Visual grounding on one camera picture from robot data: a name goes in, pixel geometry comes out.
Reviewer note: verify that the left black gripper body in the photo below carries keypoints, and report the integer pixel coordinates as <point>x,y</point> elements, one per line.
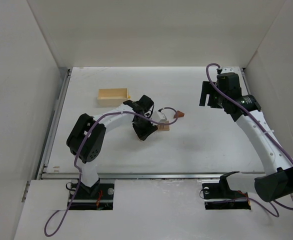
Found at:
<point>143,130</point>

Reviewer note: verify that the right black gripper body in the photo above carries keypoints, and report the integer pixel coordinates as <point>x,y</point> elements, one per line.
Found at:
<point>212,97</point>

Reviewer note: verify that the long light wood block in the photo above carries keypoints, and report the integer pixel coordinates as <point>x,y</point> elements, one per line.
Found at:
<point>161,127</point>

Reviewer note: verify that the red-brown wood triangle block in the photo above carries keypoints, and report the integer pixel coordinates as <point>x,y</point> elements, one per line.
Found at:
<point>179,114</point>

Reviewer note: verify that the cream plastic drawer box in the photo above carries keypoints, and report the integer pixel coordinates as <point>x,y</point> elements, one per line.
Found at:
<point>112,97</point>

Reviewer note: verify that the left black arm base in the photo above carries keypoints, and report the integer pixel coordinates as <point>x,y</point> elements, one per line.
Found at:
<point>101,200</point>

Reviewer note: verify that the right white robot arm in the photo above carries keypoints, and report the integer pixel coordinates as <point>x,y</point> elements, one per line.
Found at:
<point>277,181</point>

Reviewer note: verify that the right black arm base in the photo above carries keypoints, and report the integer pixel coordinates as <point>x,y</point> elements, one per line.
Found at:
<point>218,197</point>

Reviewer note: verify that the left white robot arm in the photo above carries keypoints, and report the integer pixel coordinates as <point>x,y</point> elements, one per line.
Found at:
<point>134,112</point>

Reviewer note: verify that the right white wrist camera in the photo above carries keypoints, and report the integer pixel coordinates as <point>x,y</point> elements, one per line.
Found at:
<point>223,70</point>

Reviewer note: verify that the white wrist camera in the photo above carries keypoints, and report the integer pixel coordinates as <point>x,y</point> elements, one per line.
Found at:
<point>223,70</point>
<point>159,117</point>

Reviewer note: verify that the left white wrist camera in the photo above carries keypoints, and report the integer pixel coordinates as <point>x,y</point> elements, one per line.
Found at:
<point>159,117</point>

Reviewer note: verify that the right metal table rail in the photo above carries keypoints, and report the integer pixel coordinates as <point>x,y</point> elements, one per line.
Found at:
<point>262,139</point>

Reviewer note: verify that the metal table rail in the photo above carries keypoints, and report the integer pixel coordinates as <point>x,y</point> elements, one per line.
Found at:
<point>262,139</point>
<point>134,176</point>
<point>43,160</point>

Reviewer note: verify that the left metal table rail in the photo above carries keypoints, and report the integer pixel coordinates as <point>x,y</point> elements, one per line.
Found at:
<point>43,160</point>

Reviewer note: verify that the front metal table rail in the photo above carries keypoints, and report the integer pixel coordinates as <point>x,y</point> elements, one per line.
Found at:
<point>134,176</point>

